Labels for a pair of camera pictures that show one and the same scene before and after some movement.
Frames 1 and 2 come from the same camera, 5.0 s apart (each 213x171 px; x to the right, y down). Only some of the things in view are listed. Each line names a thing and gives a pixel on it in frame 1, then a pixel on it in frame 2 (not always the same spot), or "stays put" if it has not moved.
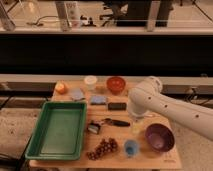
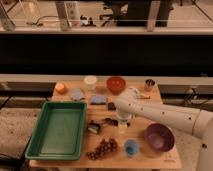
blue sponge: x=98 y=100 stays put
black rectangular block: x=117 y=106 stays put
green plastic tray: x=60 y=132 stays put
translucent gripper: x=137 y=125 → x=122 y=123
